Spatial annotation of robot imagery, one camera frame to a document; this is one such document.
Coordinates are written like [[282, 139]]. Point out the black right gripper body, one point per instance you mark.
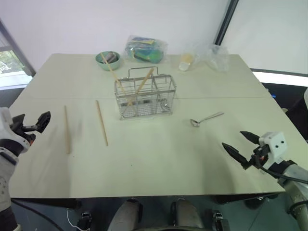
[[261, 154]]

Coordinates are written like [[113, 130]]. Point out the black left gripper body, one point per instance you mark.
[[19, 132]]

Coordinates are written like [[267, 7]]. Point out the white board panel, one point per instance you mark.
[[269, 31]]

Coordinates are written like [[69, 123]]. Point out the green bowl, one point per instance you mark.
[[108, 66]]

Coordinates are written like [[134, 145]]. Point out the black pillar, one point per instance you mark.
[[225, 21]]

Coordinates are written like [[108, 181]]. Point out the plastic bag with green items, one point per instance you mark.
[[145, 51]]

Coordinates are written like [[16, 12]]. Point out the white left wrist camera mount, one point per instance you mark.
[[4, 120]]

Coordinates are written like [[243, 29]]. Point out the black table frame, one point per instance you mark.
[[48, 202]]

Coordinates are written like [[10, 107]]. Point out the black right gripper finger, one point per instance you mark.
[[251, 137], [237, 155]]

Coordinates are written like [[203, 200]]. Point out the clear plastic bag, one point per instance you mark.
[[214, 56]]

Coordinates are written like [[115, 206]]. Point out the metal spoon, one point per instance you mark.
[[195, 123], [164, 104]]

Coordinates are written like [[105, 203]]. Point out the grey object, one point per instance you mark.
[[111, 57]]

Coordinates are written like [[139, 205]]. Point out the grey rounded shape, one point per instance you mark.
[[126, 216], [186, 215]]

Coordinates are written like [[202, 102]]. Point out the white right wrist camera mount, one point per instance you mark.
[[275, 143]]

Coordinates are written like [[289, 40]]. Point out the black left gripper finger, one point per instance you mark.
[[18, 119], [44, 121]]

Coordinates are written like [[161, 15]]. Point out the dark window frame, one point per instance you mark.
[[16, 50]]

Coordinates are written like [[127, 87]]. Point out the wooden chopstick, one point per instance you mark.
[[67, 130], [144, 83], [102, 124], [113, 73]]

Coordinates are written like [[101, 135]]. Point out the black table leg bracket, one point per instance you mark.
[[220, 220], [84, 221]]

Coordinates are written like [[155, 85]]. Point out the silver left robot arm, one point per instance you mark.
[[4, 183]]

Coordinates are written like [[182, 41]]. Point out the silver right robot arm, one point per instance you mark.
[[296, 192]]

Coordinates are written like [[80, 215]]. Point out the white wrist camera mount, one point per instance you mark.
[[275, 143], [4, 120]]

